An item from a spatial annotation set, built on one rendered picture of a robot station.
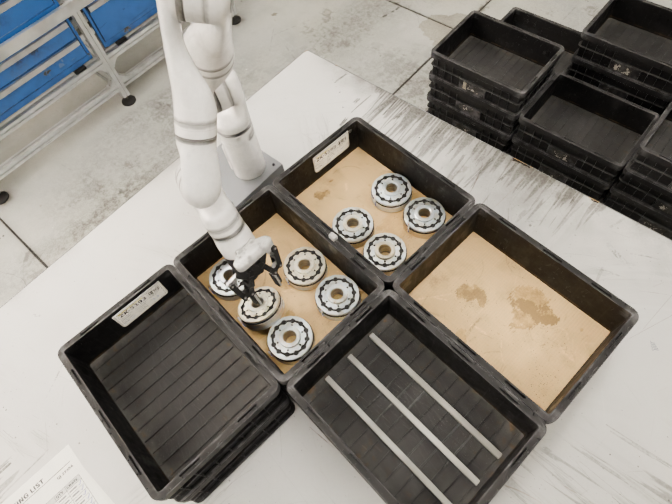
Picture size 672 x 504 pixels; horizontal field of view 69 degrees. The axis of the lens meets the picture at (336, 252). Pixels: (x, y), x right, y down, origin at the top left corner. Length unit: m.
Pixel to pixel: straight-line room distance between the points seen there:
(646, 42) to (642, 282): 1.22
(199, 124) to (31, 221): 2.03
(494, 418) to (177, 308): 0.75
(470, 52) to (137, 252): 1.50
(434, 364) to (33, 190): 2.33
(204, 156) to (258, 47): 2.29
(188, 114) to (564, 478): 1.04
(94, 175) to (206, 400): 1.87
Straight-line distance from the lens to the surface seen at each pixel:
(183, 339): 1.20
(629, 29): 2.46
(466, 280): 1.17
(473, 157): 1.54
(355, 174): 1.33
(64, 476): 1.39
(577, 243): 1.44
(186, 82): 0.84
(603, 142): 2.14
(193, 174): 0.88
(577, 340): 1.18
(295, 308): 1.15
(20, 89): 2.80
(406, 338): 1.11
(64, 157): 2.99
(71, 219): 2.70
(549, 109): 2.19
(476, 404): 1.08
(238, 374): 1.13
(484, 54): 2.20
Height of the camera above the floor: 1.88
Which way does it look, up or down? 61 degrees down
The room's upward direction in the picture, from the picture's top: 11 degrees counter-clockwise
